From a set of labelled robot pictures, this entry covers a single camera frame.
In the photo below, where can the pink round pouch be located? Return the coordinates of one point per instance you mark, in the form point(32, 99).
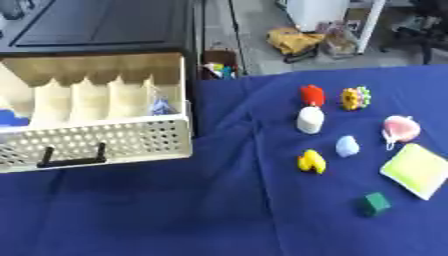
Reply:
point(401, 129)

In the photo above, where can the yellow rubber duck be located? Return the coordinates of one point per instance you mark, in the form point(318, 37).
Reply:
point(312, 161)

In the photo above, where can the pale compartment drawer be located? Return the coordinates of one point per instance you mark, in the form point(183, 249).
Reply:
point(93, 140)

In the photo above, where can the green cube block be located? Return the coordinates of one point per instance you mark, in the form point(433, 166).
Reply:
point(374, 203)

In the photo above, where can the pale blue soft toy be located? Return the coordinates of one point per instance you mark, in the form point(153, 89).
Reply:
point(347, 146)

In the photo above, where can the brown box with items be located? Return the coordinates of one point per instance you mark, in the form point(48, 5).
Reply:
point(219, 65)

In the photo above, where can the yellow bag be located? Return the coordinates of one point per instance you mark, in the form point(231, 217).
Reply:
point(293, 40)

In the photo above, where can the black cabinet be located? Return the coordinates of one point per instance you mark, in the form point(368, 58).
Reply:
point(87, 26)

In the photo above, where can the yellow multicolour gear toy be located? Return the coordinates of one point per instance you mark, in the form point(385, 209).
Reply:
point(354, 98)

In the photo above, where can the yellow-green square sponge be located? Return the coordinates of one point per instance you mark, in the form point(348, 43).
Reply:
point(417, 170)

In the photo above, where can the blue white packet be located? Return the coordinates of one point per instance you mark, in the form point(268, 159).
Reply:
point(161, 107)

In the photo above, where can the clear plastic bag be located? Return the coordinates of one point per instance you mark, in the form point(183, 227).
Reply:
point(337, 38)

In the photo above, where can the white cylinder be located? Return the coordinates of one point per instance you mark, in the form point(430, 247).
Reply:
point(310, 120)

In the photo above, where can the black office chair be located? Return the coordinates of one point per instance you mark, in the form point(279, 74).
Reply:
point(421, 23)

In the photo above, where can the white cabinet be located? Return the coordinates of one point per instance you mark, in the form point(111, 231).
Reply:
point(329, 15)

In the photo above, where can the red toy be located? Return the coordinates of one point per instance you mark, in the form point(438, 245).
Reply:
point(312, 95)

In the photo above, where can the blue object in drawer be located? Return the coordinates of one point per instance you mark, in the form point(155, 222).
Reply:
point(10, 119)

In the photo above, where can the black tripod pole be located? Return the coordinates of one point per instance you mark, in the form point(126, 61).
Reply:
point(237, 36)

